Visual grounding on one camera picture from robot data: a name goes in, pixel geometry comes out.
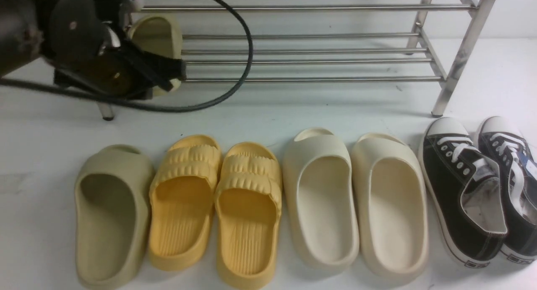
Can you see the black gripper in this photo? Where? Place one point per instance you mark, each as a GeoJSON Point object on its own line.
{"type": "Point", "coordinates": [115, 79]}

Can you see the olive green slipper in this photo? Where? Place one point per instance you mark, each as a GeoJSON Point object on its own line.
{"type": "Point", "coordinates": [112, 216]}
{"type": "Point", "coordinates": [155, 40]}

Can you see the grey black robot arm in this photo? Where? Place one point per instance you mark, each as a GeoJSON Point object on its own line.
{"type": "Point", "coordinates": [86, 44]}

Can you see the steel shoe rack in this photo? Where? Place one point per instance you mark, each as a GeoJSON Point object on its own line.
{"type": "Point", "coordinates": [418, 49]}

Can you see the yellow ribbed slipper, left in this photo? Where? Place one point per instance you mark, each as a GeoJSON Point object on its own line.
{"type": "Point", "coordinates": [182, 202]}

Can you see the yellow ribbed slipper, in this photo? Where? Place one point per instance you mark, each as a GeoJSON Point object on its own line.
{"type": "Point", "coordinates": [248, 203]}
{"type": "Point", "coordinates": [182, 202]}

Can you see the yellow ribbed slipper, right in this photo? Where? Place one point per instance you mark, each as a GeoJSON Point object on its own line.
{"type": "Point", "coordinates": [248, 203]}

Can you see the cream slipper, left of pair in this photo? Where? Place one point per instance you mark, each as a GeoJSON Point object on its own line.
{"type": "Point", "coordinates": [317, 176]}

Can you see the cream slipper, of pair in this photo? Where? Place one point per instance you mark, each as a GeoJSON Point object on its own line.
{"type": "Point", "coordinates": [391, 207]}
{"type": "Point", "coordinates": [317, 176]}

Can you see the cream slipper, right of pair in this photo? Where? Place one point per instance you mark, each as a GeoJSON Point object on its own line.
{"type": "Point", "coordinates": [391, 207]}

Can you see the black canvas sneaker, left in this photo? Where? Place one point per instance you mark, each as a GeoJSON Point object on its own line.
{"type": "Point", "coordinates": [465, 189]}

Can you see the black canvas sneaker, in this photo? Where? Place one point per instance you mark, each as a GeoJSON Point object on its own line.
{"type": "Point", "coordinates": [501, 140]}
{"type": "Point", "coordinates": [465, 189]}

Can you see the black canvas sneaker, right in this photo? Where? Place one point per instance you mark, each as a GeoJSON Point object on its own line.
{"type": "Point", "coordinates": [501, 140]}

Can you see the blue white hang tag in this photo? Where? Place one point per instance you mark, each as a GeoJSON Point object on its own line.
{"type": "Point", "coordinates": [528, 164]}

